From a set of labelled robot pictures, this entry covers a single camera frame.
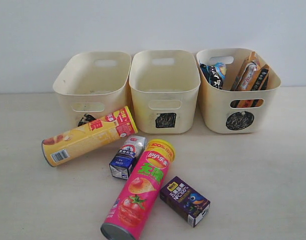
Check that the cream bin with square mark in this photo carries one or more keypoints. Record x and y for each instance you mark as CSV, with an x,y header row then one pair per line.
x,y
164,87

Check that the dark blue snack bag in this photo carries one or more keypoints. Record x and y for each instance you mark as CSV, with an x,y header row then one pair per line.
x,y
214,74

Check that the purple juice carton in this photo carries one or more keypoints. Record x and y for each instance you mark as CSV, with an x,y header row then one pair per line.
x,y
185,201

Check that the blue white milk carton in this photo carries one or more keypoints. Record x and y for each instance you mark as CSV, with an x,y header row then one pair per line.
x,y
127,157

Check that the pink chips can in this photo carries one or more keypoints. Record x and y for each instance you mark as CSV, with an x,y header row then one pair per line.
x,y
130,211

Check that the cream bin with triangle mark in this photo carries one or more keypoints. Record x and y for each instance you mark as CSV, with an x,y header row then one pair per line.
x,y
94,83

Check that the orange snack bag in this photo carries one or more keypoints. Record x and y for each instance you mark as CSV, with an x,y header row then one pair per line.
x,y
251,76

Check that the yellow chips can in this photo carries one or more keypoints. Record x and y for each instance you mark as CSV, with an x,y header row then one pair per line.
x,y
88,137

